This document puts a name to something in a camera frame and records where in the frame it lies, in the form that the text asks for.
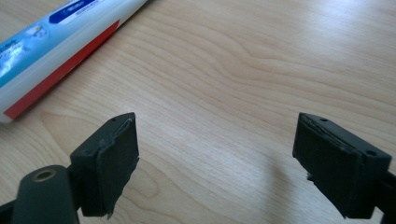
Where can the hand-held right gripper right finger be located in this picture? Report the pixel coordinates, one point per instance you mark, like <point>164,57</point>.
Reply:
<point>336,168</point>

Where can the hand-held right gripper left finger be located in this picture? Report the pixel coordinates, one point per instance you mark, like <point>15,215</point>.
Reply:
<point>109,168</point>

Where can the white and blue toothpaste tube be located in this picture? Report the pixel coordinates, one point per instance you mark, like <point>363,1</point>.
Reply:
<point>46,53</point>

